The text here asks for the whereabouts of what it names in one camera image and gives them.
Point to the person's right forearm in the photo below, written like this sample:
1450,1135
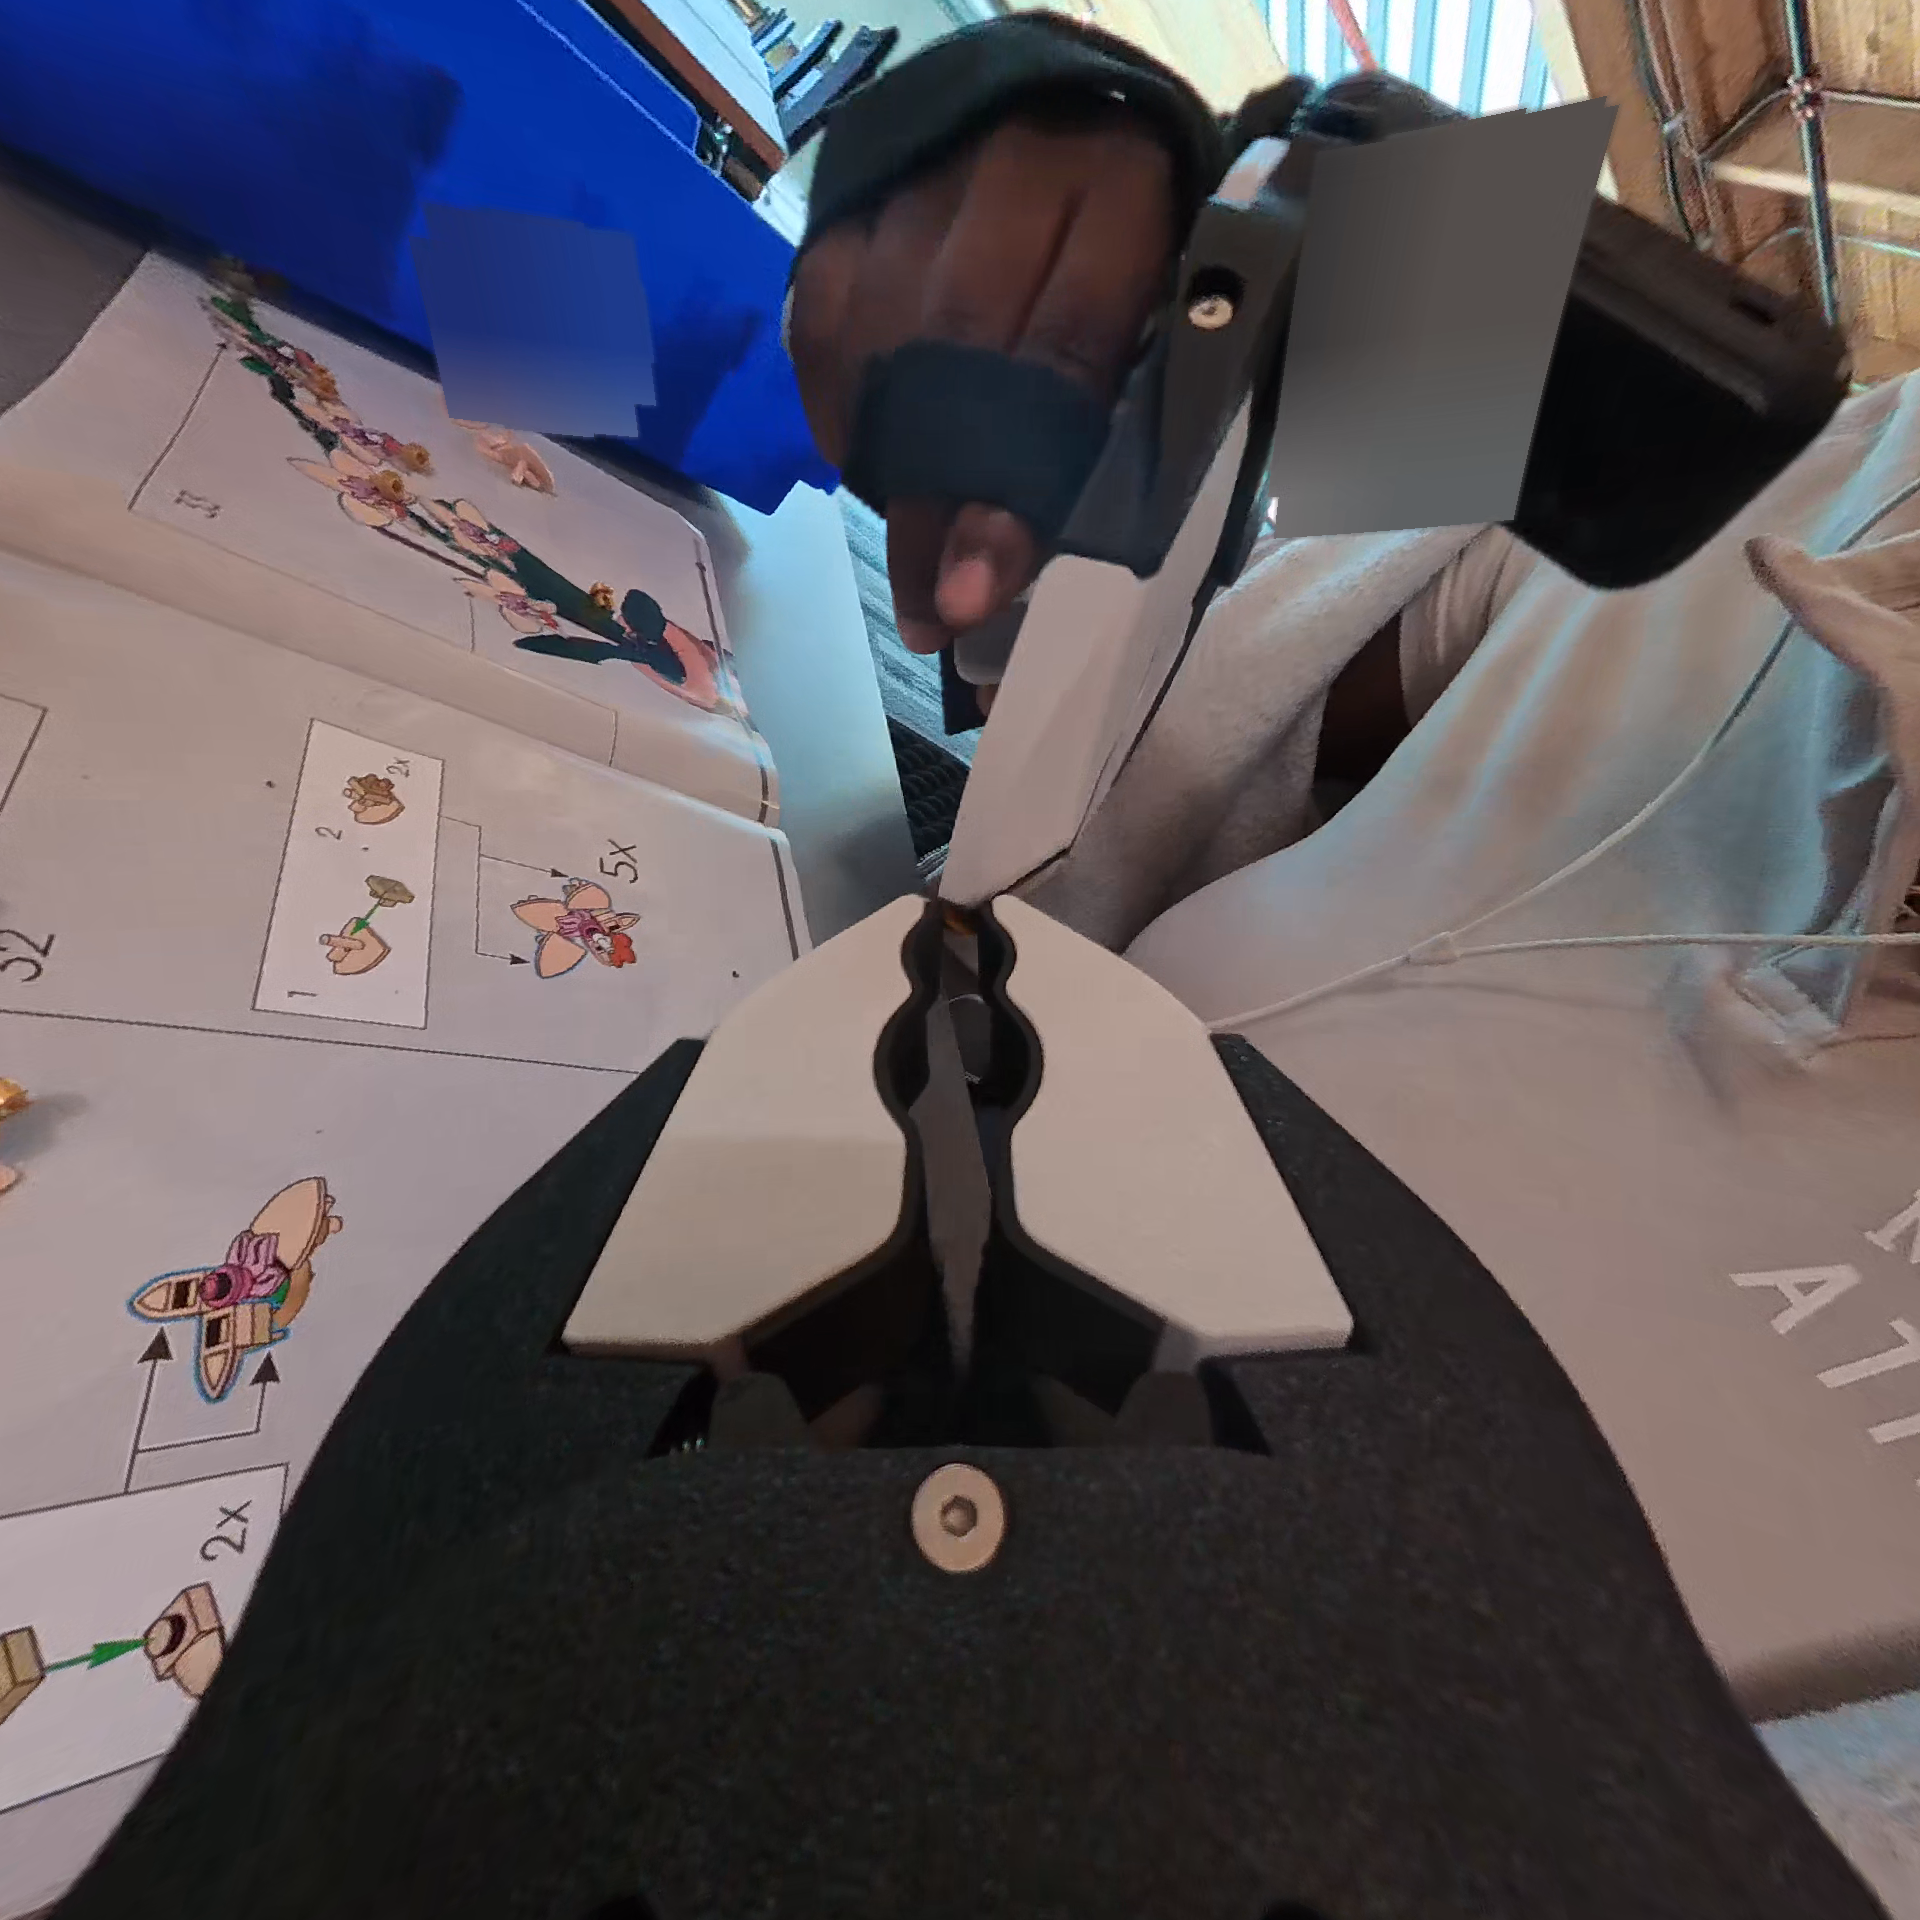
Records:
1349,720

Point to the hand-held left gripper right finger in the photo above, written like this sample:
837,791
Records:
1156,1184

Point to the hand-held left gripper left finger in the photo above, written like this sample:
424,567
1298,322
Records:
721,1184

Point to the brick building instruction booklet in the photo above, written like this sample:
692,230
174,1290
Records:
150,676

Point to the pale pink petal piece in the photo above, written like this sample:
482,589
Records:
513,458

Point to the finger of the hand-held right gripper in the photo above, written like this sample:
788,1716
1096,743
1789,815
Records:
1060,706
1238,494

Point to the person's right hand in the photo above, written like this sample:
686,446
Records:
1021,224

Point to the blue plastic bin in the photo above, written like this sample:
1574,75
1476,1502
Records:
225,90

